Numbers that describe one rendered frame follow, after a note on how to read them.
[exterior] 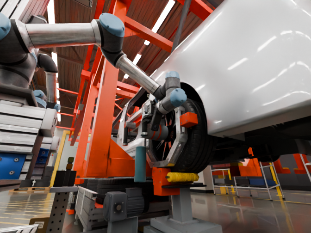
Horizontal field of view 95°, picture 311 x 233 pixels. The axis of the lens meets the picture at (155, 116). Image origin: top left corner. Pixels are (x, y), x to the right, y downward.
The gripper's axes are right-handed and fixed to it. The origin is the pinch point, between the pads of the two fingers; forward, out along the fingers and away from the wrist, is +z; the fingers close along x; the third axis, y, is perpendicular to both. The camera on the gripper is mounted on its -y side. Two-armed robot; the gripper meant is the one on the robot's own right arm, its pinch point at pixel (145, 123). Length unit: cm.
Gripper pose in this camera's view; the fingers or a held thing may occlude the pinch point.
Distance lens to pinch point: 91.4
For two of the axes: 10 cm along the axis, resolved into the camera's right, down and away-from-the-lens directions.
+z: -5.3, 3.4, 7.8
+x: -8.5, -2.1, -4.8
